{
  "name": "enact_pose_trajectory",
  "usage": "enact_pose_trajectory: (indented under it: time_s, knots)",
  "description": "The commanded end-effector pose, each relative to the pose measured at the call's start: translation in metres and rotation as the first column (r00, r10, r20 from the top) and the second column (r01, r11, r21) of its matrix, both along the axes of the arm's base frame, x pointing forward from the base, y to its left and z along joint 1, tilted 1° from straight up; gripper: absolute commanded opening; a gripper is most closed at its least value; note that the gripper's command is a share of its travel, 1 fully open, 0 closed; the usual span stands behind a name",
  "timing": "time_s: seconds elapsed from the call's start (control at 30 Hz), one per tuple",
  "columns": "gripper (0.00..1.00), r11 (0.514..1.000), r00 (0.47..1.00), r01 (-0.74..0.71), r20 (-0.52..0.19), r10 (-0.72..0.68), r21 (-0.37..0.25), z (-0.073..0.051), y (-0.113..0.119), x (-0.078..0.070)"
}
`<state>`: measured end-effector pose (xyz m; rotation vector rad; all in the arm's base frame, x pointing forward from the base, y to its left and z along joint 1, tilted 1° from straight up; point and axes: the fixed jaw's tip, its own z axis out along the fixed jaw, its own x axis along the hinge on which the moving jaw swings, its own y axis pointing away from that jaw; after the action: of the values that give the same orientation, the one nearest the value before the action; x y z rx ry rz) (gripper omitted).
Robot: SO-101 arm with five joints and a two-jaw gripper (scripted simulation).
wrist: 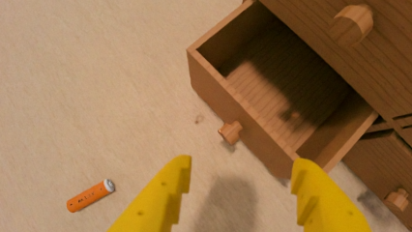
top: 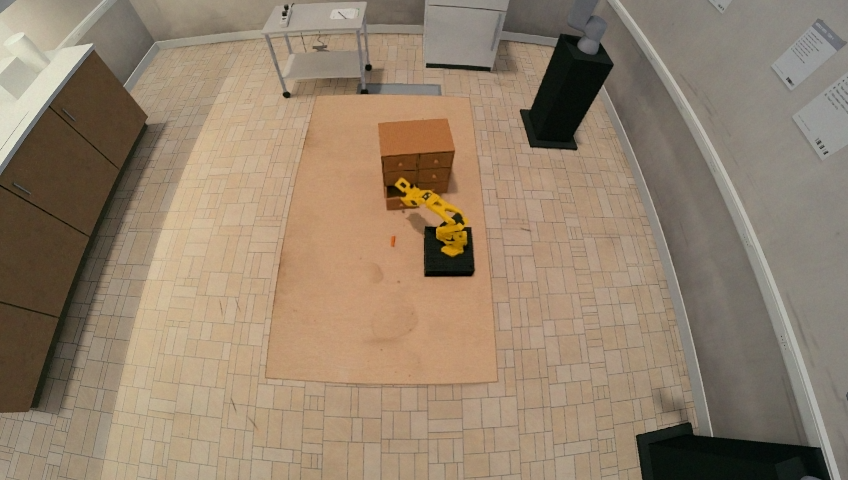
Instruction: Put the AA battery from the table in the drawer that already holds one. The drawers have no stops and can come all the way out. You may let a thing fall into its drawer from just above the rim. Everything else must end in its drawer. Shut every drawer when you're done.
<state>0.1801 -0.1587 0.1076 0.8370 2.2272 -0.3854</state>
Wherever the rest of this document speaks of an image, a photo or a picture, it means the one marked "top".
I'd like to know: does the brown chest of drawers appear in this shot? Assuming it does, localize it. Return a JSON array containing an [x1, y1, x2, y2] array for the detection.
[[378, 119, 456, 193]]

